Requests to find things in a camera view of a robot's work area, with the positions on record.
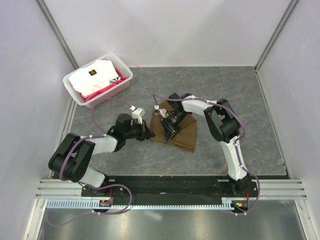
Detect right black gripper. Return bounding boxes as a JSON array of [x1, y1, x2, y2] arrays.
[[159, 111, 189, 144]]

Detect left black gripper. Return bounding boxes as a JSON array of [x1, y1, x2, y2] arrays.
[[124, 119, 155, 142]]

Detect brown cloth napkin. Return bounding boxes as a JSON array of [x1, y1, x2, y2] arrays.
[[150, 100, 197, 153]]

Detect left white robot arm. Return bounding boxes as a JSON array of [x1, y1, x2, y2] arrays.
[[48, 113, 155, 197]]

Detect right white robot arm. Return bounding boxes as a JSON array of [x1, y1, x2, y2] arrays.
[[158, 93, 248, 197]]

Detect white plastic basket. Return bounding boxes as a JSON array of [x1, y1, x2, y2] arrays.
[[62, 53, 133, 109]]

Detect pink cloth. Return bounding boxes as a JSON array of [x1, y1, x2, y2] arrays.
[[81, 68, 128, 102]]

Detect white folded cloth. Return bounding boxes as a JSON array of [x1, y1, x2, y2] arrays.
[[68, 60, 119, 97]]

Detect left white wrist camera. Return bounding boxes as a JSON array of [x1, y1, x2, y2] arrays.
[[129, 105, 146, 125]]

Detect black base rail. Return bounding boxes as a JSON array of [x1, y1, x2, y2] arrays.
[[81, 175, 258, 205]]

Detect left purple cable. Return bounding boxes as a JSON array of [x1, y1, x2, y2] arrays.
[[59, 97, 135, 181]]

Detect grey slotted cable duct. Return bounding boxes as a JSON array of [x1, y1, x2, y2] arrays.
[[46, 198, 236, 211]]

